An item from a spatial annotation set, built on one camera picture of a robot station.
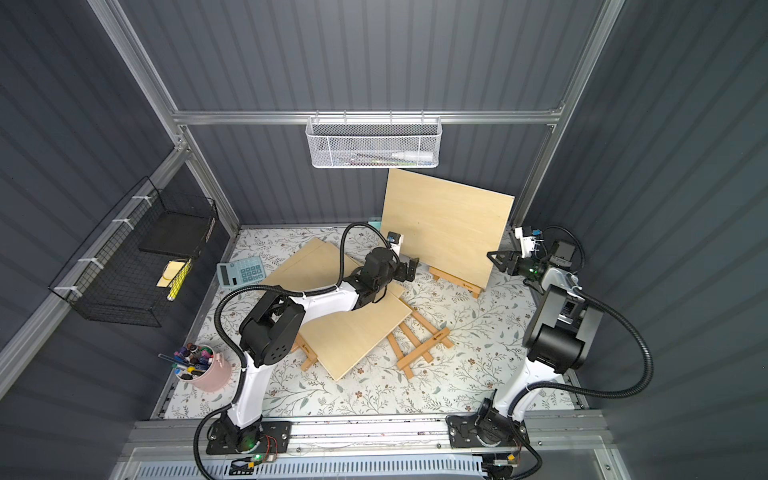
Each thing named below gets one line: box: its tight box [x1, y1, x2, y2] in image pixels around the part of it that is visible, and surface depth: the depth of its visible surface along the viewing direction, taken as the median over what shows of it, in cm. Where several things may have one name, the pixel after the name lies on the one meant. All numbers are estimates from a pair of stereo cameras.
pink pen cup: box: [158, 343, 232, 392], surface depth 76 cm
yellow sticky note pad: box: [156, 260, 186, 288], surface depth 76 cm
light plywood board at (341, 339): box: [298, 296, 413, 381], surface depth 86 cm
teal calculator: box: [217, 255, 267, 288], surface depth 107 cm
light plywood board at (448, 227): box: [381, 168, 515, 290], surface depth 95 cm
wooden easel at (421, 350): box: [387, 310, 455, 380], surface depth 88 cm
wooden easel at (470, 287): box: [428, 266, 485, 299], surface depth 98 cm
